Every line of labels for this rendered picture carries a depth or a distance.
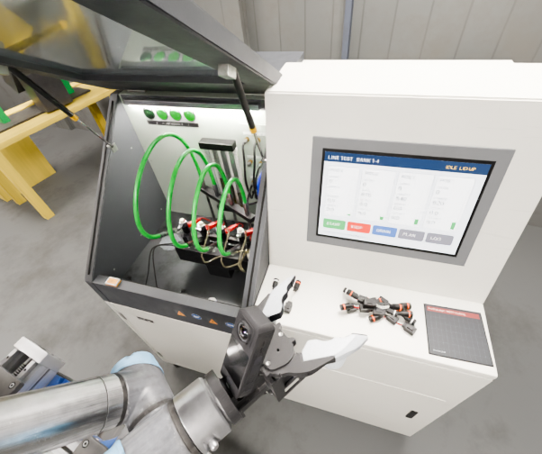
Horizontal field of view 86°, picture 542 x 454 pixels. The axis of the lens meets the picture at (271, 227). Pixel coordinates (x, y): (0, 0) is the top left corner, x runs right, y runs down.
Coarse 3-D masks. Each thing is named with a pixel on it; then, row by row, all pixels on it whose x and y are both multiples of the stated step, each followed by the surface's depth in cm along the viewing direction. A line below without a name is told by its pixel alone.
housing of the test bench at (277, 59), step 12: (276, 60) 107; (288, 60) 106; (300, 60) 109; (312, 60) 113; (324, 60) 112; (336, 60) 111; (348, 60) 109; (360, 60) 108; (372, 60) 107; (384, 60) 106; (396, 60) 105; (408, 60) 104; (420, 60) 103; (432, 60) 102; (444, 60) 101; (456, 60) 100; (468, 60) 99; (480, 60) 98; (492, 60) 97; (504, 60) 96
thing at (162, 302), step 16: (112, 288) 112; (128, 288) 110; (144, 288) 109; (160, 288) 109; (128, 304) 121; (144, 304) 115; (160, 304) 110; (176, 304) 105; (192, 304) 103; (208, 304) 102; (224, 304) 102; (192, 320) 112; (224, 320) 102
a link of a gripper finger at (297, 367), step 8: (296, 360) 37; (312, 360) 37; (320, 360) 37; (328, 360) 37; (280, 368) 37; (288, 368) 37; (296, 368) 36; (304, 368) 36; (312, 368) 36; (320, 368) 37; (296, 376) 37; (304, 376) 37
